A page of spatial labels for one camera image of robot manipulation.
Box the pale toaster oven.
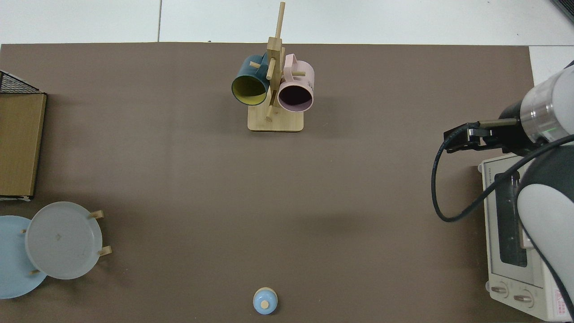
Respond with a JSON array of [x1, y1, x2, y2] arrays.
[[478, 153, 574, 321]]

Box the black equipment corner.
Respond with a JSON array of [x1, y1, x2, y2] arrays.
[[551, 0, 574, 23]]

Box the pink cup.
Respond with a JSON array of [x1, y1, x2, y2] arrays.
[[277, 54, 315, 113]]

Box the wooden cup stand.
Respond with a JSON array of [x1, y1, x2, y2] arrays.
[[248, 1, 306, 132]]

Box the brown table cloth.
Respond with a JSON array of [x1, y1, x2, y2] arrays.
[[0, 43, 536, 323]]

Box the dark blue cup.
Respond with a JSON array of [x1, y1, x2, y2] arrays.
[[231, 54, 270, 106]]

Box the small blue round thing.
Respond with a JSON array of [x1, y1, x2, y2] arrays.
[[253, 288, 278, 315]]

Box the wooden plate rack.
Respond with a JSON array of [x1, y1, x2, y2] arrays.
[[20, 210, 113, 275]]

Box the grey plate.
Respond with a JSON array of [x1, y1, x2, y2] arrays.
[[25, 201, 103, 280]]

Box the light blue plate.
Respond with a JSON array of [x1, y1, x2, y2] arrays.
[[0, 215, 48, 299]]

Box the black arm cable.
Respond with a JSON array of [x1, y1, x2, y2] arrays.
[[431, 130, 574, 310]]

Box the wire basket with wooden floor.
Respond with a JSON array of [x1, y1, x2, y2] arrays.
[[0, 70, 48, 201]]

